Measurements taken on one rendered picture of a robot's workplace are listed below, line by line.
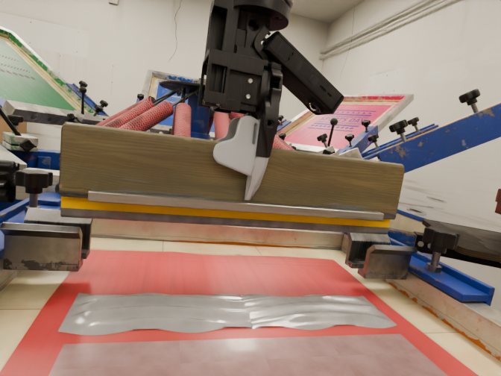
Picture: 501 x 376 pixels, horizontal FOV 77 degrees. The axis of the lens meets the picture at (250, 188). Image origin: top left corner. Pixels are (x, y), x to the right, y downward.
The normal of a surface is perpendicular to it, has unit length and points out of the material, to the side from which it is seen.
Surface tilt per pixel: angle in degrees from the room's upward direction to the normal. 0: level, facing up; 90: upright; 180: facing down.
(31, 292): 0
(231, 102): 90
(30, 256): 90
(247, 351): 0
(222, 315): 33
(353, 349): 0
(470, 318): 90
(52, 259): 90
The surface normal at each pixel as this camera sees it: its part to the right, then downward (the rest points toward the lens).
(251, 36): 0.25, 0.18
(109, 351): 0.14, -0.98
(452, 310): -0.96, -0.10
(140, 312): 0.30, -0.76
